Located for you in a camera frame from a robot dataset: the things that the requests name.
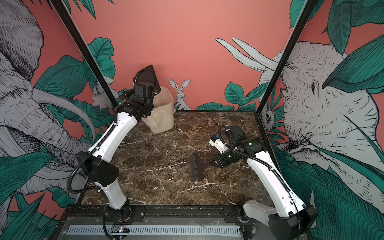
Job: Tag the dark brown dustpan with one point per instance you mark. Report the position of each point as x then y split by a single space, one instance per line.
147 76

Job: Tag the black frame post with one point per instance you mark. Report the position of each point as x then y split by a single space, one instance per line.
73 30
304 16

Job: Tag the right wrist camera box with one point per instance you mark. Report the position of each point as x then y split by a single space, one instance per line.
216 142

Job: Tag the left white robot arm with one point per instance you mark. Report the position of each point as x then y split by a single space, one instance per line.
96 162

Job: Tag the cream bin with plastic liner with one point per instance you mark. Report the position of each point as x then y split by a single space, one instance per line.
162 116

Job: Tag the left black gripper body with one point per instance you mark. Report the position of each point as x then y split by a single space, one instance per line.
130 97

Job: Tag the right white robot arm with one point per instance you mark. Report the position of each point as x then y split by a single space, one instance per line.
290 217

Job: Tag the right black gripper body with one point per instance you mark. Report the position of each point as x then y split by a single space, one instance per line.
229 157

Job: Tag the white slotted cable duct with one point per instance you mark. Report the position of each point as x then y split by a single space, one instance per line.
156 230

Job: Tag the brown hand brush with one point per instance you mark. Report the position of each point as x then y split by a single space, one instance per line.
197 167

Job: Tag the black front mounting rail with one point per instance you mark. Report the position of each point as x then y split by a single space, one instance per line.
140 213

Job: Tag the right black frame post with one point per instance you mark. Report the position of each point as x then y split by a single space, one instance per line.
304 16

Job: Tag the left black frame post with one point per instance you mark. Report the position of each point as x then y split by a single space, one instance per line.
73 30

